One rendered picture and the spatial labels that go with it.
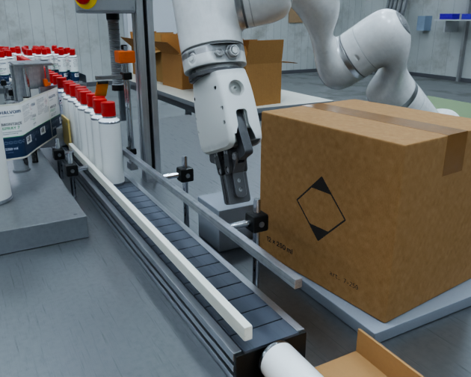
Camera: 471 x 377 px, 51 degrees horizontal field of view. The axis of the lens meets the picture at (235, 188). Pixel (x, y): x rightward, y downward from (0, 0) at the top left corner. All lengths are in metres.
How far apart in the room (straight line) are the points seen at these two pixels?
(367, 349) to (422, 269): 0.16
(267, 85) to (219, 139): 2.36
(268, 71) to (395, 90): 1.76
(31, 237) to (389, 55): 0.88
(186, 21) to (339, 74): 0.64
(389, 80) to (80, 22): 9.18
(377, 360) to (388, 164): 0.26
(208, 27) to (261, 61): 2.30
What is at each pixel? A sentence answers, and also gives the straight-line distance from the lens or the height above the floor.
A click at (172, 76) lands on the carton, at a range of 3.80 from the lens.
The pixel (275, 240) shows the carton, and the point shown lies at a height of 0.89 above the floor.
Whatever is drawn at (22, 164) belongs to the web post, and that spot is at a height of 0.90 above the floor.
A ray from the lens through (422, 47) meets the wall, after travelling 12.28.
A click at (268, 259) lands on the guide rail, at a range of 0.69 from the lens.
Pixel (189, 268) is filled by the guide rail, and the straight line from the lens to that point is 0.76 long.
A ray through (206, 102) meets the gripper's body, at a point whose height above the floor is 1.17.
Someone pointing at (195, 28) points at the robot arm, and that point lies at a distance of 0.65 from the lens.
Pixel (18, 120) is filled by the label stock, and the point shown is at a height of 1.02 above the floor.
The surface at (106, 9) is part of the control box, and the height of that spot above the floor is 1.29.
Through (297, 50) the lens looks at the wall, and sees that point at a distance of 12.35.
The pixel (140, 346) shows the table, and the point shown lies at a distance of 0.75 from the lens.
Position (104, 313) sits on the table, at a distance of 0.84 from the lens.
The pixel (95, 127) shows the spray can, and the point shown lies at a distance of 1.28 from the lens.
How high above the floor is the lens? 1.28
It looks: 19 degrees down
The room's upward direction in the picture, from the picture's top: straight up
